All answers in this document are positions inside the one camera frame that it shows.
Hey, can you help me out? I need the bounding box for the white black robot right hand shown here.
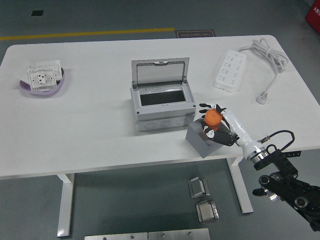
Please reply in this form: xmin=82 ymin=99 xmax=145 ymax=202
xmin=198 ymin=102 xmax=263 ymax=160

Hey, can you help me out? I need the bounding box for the orange cylinder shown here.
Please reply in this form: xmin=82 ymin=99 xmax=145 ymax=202
xmin=202 ymin=109 xmax=224 ymax=133

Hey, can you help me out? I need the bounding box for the transparent hinged box lid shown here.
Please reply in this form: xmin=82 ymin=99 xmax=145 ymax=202
xmin=130 ymin=57 xmax=190 ymax=89

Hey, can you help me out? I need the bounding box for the grey cube with round hole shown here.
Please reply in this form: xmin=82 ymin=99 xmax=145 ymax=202
xmin=185 ymin=119 xmax=235 ymax=159

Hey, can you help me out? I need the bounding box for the red box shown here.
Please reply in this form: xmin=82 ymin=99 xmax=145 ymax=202
xmin=305 ymin=4 xmax=320 ymax=35

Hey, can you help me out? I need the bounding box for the white table leg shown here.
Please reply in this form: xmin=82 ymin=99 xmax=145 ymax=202
xmin=226 ymin=156 xmax=254 ymax=215
xmin=56 ymin=172 xmax=76 ymax=238

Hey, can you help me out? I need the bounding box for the white power strip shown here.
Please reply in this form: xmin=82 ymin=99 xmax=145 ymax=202
xmin=213 ymin=49 xmax=248 ymax=93

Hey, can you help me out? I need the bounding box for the grey metal foot block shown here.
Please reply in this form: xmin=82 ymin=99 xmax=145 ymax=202
xmin=187 ymin=176 xmax=211 ymax=200
xmin=195 ymin=199 xmax=220 ymax=224

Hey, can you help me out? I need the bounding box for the brown floor sign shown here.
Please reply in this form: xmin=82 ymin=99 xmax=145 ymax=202
xmin=175 ymin=30 xmax=215 ymax=39

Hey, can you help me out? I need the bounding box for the grey metal plate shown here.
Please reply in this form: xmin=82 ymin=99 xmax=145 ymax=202
xmin=84 ymin=232 xmax=149 ymax=240
xmin=148 ymin=227 xmax=211 ymax=240

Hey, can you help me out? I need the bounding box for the yellow floor tape line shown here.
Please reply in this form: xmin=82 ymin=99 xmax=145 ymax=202
xmin=0 ymin=27 xmax=176 ymax=41

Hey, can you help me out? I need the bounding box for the white socket panel with holes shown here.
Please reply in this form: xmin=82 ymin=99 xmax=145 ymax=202
xmin=26 ymin=66 xmax=57 ymax=91

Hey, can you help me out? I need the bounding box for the white power cord with plug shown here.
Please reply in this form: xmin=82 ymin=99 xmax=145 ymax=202
xmin=237 ymin=37 xmax=290 ymax=105

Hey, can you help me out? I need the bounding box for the grey electrical enclosure box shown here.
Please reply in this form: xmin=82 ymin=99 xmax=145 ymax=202
xmin=129 ymin=82 xmax=196 ymax=133

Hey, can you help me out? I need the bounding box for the plain white switch panel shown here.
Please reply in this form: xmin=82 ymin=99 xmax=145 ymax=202
xmin=34 ymin=59 xmax=63 ymax=81

